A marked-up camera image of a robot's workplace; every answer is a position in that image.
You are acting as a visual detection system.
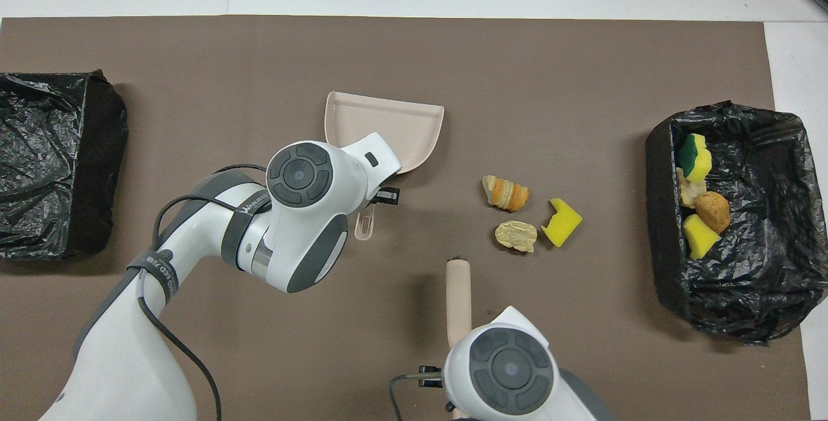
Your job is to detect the beige plastic dustpan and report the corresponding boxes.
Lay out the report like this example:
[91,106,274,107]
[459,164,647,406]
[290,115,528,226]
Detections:
[324,91,446,241]

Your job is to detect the beige hand brush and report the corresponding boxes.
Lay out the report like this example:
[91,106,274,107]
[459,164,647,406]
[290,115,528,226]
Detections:
[446,256,473,352]

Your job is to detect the golden croissant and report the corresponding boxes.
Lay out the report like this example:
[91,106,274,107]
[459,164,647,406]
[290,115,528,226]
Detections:
[482,175,530,212]

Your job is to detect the pale flaky pastry piece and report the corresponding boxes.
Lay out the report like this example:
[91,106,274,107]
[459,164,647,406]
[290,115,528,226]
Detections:
[495,220,539,254]

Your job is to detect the yellow L-shaped sponge piece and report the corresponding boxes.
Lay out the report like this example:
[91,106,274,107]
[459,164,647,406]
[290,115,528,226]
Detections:
[541,197,583,248]

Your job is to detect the pale torn bread chunk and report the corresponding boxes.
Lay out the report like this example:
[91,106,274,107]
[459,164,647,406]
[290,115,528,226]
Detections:
[677,167,707,209]

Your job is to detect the yellow wedge sponge piece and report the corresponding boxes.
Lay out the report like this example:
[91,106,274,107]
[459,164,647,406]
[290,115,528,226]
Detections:
[683,213,722,260]

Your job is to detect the green and yellow sponge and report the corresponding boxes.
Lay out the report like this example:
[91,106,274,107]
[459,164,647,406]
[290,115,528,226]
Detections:
[677,133,713,184]

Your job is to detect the brown bread roll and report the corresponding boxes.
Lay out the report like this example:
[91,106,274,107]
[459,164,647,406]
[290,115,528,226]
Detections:
[695,191,732,235]

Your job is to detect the bin with black plastic bag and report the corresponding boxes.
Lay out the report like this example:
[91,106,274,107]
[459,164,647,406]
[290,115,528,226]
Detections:
[645,100,828,345]
[0,70,129,261]

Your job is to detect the brown table mat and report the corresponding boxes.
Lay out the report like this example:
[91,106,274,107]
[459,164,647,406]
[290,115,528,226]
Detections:
[0,16,812,421]

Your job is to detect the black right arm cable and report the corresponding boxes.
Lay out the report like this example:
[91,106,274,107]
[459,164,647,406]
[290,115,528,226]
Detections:
[387,374,422,421]

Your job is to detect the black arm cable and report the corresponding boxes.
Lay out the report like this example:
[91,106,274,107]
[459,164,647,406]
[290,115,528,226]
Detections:
[136,162,270,421]
[387,374,422,421]

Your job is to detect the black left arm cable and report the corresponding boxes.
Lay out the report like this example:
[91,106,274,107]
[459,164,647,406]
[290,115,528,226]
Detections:
[136,162,270,421]

